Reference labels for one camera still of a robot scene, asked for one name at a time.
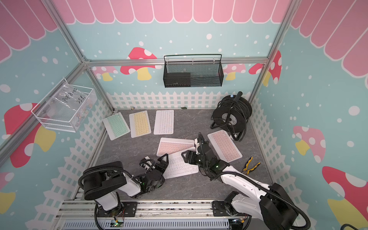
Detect pink key keyboard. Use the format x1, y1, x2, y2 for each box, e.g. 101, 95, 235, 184
156, 138, 195, 157
208, 130, 242, 163

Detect black cable reel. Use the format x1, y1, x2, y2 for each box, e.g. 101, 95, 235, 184
210, 92, 253, 141

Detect white key keyboard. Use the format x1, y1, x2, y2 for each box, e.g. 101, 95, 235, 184
154, 110, 174, 135
145, 148, 199, 179

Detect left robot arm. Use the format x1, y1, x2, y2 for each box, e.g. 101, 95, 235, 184
78, 154, 169, 213

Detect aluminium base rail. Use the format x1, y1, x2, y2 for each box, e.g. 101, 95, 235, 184
51, 199, 248, 230

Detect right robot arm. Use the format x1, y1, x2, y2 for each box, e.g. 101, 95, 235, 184
181, 133, 311, 230

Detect yellow key keyboard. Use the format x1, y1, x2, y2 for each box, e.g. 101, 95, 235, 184
129, 111, 151, 138

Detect clear wire wall basket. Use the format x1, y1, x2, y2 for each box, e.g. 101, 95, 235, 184
31, 79, 97, 133

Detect black box in basket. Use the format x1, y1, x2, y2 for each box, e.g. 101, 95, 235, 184
163, 72, 191, 88

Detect black mesh wall basket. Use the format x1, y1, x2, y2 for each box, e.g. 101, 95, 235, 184
163, 54, 224, 88

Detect yellow black pliers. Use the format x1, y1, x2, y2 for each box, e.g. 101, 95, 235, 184
242, 157, 261, 175

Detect green key keyboard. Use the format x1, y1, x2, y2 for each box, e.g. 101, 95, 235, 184
103, 113, 130, 140

